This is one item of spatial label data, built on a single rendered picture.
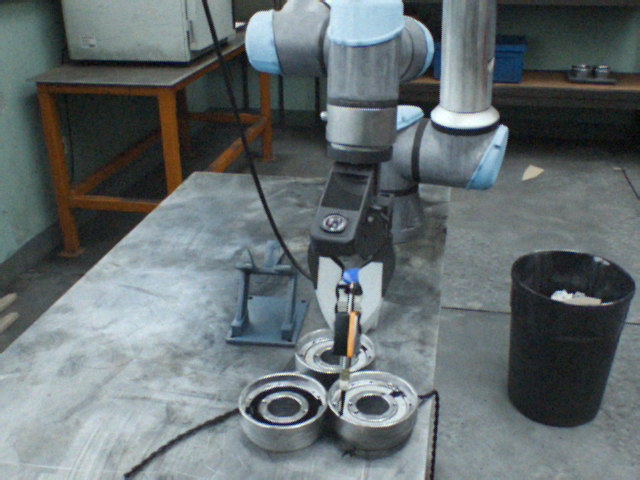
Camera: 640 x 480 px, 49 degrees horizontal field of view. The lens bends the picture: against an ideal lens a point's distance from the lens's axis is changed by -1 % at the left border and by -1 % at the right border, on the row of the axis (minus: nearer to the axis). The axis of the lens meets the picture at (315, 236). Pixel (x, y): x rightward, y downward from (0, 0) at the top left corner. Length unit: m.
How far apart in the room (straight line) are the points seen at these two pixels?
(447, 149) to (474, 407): 1.16
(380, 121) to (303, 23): 0.19
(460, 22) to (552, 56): 3.64
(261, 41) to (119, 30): 2.25
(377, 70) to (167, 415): 0.48
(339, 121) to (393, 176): 0.55
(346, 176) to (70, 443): 0.45
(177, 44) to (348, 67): 2.31
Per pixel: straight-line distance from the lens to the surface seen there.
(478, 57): 1.19
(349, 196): 0.72
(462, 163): 1.23
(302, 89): 4.94
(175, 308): 1.13
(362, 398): 0.87
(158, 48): 3.05
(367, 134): 0.73
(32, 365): 1.05
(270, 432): 0.81
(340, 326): 0.79
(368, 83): 0.73
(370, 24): 0.72
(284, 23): 0.88
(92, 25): 3.16
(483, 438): 2.13
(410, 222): 1.33
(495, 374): 2.39
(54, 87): 3.04
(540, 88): 4.23
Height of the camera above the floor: 1.36
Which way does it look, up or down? 25 degrees down
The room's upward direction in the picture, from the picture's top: 1 degrees counter-clockwise
